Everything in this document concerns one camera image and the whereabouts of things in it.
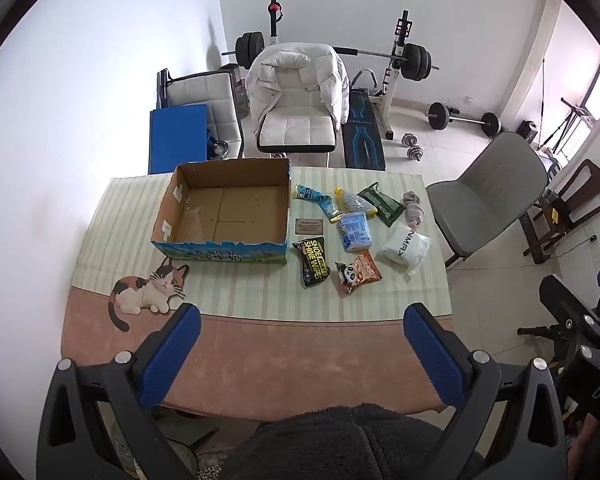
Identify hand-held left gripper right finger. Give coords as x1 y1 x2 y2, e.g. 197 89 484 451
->
403 303 568 480

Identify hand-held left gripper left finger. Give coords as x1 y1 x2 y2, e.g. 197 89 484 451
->
36 303 202 480

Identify white soft pouch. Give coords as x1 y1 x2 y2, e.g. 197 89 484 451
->
382 224 432 276

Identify orange panda snack packet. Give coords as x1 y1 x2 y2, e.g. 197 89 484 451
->
334 251 383 298

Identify grey socks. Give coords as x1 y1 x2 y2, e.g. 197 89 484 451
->
402 190 426 231

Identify blue wet wipes pack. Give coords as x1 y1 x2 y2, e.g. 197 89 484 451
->
336 211 374 252

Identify black shoe wipes packet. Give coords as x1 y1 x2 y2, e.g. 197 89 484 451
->
291 236 331 290

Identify cardboard box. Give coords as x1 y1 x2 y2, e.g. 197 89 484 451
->
151 158 292 266

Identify green camouflage packet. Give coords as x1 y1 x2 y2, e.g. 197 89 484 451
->
356 181 405 226

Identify steel scourer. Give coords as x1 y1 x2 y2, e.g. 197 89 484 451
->
334 187 376 218

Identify light blue slim packet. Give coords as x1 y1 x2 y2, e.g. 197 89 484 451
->
293 183 342 223

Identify dark wooden chair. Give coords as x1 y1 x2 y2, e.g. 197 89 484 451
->
520 159 600 263

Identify grey shell chair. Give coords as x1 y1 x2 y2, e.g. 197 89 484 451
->
425 131 551 268

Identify black tripod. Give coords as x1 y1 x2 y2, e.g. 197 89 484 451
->
550 97 596 156

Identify blue box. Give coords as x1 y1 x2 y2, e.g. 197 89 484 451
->
147 104 209 176

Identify short barbell with black plates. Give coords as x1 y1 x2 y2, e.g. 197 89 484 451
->
426 101 502 137

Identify black weight bench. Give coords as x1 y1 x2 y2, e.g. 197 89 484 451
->
341 87 387 168

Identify white padded chair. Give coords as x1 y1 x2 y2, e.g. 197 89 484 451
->
156 67 246 161
256 67 338 155

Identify white puffer jacket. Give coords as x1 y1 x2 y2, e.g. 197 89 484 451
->
245 42 352 133

